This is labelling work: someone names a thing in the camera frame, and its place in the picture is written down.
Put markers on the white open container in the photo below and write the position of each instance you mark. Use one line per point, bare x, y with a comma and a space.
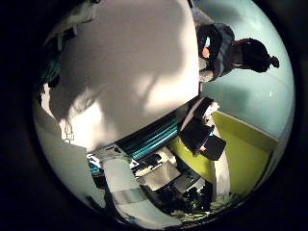
73, 19

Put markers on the teal ribbed black device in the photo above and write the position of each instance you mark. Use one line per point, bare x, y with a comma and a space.
154, 138

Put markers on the black office chair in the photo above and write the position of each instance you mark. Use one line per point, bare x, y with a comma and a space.
195, 128

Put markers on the grey upholstered chair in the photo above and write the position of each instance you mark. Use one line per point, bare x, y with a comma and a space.
207, 73

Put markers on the dark backpack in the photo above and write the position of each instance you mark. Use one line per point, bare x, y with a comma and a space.
221, 48

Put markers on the green floor mat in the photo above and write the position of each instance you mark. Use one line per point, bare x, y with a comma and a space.
243, 160

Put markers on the person in dark clothes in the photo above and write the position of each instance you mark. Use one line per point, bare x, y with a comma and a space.
256, 56

